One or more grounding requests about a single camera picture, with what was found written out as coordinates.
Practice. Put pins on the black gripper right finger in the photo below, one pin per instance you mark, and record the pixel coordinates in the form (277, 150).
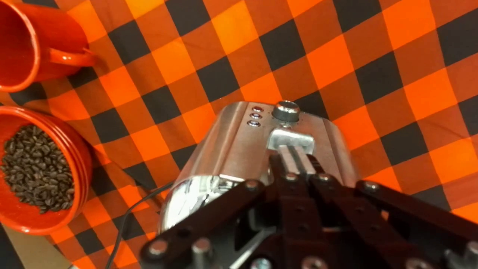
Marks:
(378, 224)

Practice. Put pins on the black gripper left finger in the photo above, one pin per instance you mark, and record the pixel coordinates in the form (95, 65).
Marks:
(233, 218)

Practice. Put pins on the silver two-slot toaster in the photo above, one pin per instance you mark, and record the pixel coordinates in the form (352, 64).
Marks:
(233, 143)

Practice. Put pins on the red bowl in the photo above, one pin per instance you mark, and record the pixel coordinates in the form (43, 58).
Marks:
(74, 164)

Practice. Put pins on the orange black checked tablecloth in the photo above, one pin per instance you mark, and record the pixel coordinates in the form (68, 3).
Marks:
(322, 64)

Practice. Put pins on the coffee beans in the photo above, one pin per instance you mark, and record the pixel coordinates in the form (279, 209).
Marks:
(37, 165)

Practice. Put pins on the red mug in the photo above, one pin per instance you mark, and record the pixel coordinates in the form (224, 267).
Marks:
(30, 44)

